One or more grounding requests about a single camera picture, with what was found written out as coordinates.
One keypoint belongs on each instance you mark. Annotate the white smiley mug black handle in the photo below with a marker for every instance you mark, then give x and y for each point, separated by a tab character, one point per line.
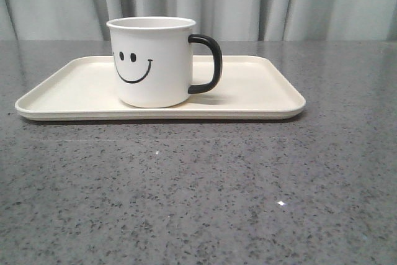
154	60

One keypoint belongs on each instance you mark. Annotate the cream rectangular plastic tray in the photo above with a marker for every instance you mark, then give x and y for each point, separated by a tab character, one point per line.
251	87

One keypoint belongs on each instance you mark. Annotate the grey pleated curtain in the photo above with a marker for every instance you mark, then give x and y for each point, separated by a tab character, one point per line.
224	20

